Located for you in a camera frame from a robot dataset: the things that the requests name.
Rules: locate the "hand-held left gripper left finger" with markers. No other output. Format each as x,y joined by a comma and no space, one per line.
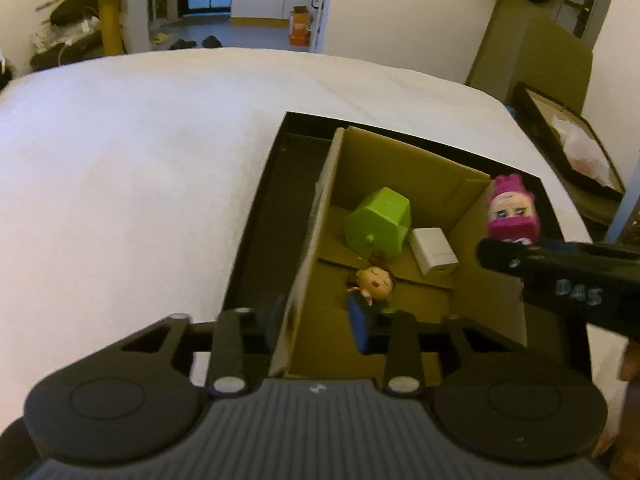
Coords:
270,320

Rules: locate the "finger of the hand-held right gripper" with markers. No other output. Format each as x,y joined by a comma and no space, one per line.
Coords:
500,255
590,251

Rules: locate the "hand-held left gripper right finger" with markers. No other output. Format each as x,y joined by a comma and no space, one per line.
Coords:
360,327

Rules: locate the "pink hooded doll figurine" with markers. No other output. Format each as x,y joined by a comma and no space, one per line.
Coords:
510,210

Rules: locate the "brown-haired doll figurine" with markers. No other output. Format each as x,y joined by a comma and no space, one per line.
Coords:
375,282

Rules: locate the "white charger plug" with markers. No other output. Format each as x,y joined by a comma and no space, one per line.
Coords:
434,252

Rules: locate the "green toy box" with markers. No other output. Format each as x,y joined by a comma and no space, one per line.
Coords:
380,220

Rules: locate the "brown cardboard box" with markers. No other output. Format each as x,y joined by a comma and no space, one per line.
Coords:
380,165

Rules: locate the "black tray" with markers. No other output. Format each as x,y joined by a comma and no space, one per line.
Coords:
290,170

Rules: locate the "white plastic bag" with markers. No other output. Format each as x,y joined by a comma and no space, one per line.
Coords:
582,145

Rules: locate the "black slipper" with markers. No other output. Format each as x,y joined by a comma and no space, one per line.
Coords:
211,41
183,44

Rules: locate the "orange box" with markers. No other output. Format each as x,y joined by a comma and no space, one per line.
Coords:
300,27

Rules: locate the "round yellow table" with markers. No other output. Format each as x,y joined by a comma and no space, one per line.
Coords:
110,20

